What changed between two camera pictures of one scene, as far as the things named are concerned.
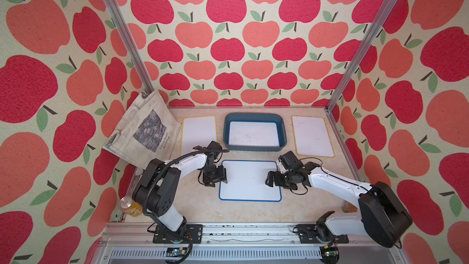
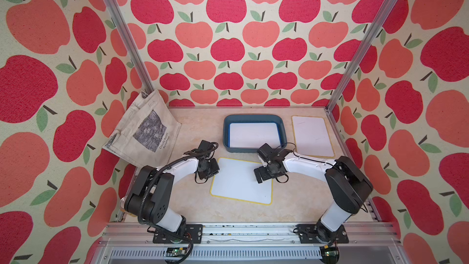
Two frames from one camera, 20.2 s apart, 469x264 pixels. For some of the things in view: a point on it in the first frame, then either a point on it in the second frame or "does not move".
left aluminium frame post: (122, 31) does not move
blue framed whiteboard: (246, 181) to (253, 135)
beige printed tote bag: (148, 134) does not move
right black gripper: (276, 179) to (262, 175)
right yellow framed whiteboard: (311, 137) does not move
